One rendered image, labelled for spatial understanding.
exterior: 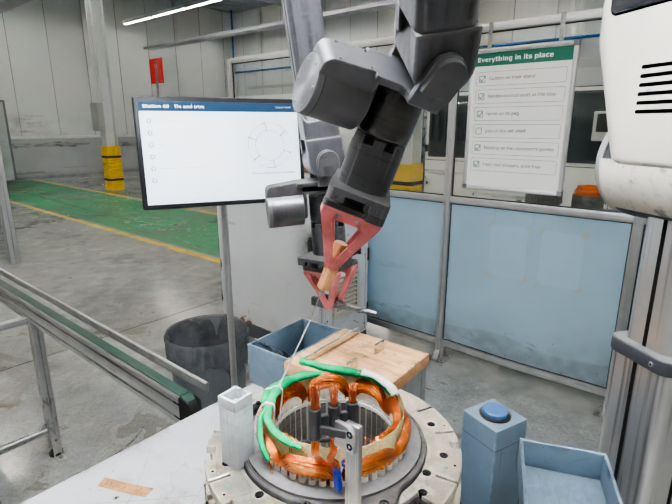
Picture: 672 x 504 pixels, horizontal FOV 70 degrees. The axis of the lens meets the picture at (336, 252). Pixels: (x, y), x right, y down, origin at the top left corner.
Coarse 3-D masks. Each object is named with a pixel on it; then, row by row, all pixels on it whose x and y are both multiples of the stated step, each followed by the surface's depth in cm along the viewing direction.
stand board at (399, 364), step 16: (336, 336) 99; (368, 336) 99; (304, 352) 92; (336, 352) 92; (352, 352) 92; (368, 352) 92; (384, 352) 92; (400, 352) 92; (416, 352) 92; (288, 368) 88; (304, 368) 86; (368, 368) 86; (384, 368) 86; (400, 368) 86; (416, 368) 88; (400, 384) 84
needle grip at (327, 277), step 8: (336, 240) 55; (336, 248) 54; (344, 248) 54; (336, 256) 54; (328, 272) 55; (336, 272) 55; (320, 280) 56; (328, 280) 55; (320, 288) 56; (328, 288) 56
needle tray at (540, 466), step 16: (528, 448) 67; (544, 448) 66; (560, 448) 65; (576, 448) 65; (528, 464) 67; (544, 464) 67; (560, 464) 66; (576, 464) 65; (592, 464) 64; (608, 464) 62; (528, 480) 65; (544, 480) 65; (560, 480) 65; (576, 480) 65; (592, 480) 65; (608, 480) 61; (528, 496) 62; (544, 496) 62; (560, 496) 62; (576, 496) 62; (592, 496) 62; (608, 496) 60
